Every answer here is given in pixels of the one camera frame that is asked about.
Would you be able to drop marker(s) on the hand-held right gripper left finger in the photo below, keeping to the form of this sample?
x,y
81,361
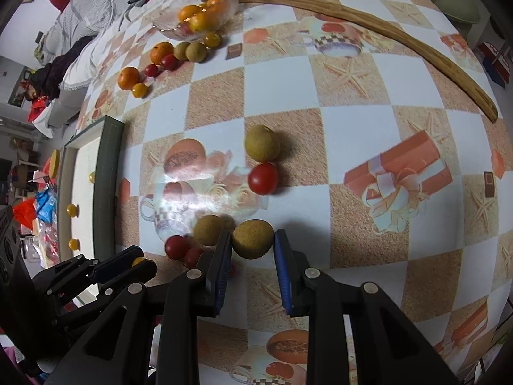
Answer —
x,y
219,272

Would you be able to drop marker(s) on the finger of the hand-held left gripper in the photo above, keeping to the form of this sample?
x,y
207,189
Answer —
x,y
138,272
116,266

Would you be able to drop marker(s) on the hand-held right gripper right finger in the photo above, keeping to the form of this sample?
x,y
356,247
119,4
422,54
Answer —
x,y
283,276

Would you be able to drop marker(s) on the small yellow kumquat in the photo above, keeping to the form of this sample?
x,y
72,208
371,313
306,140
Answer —
x,y
212,40
73,243
138,260
92,176
72,209
139,90

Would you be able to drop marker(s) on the brown longan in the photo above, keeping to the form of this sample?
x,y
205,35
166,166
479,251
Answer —
x,y
252,240
262,143
207,229
181,50
196,51

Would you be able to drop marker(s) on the white tray with green rim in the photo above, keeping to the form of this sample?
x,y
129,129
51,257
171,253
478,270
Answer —
x,y
106,192

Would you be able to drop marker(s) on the red cherry tomato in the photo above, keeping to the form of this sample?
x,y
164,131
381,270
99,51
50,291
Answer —
x,y
169,62
263,178
176,247
192,257
151,70

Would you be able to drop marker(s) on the red plastic bag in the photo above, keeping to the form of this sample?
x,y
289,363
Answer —
x,y
24,212

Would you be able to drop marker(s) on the clear shallow glass dish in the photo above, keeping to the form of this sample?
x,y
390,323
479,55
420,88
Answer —
x,y
192,192

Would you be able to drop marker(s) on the blue plastic bag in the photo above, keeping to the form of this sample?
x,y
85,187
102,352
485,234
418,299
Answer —
x,y
46,207

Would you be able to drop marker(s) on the yellow round object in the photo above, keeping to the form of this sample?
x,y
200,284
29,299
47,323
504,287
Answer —
x,y
54,161

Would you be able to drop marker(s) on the checkered printed tablecloth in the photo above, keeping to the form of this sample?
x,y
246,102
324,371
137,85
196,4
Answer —
x,y
360,136

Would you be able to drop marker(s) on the orange mandarin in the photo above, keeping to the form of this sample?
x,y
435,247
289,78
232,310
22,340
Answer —
x,y
187,13
128,78
217,0
202,23
162,52

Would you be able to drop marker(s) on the white fringed blanket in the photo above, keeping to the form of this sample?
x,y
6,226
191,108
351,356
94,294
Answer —
x,y
82,72

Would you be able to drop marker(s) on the dark clothes pile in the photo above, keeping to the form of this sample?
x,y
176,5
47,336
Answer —
x,y
60,70

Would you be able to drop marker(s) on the clear glass bowl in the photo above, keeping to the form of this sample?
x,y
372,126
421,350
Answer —
x,y
176,14

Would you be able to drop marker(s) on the grey striped bedsheet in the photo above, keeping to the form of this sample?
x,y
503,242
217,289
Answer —
x,y
92,4

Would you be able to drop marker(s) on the long curved wooden stick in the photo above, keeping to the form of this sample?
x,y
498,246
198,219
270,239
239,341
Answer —
x,y
400,36

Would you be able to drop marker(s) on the green cushion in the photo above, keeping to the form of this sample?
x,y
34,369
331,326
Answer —
x,y
457,4

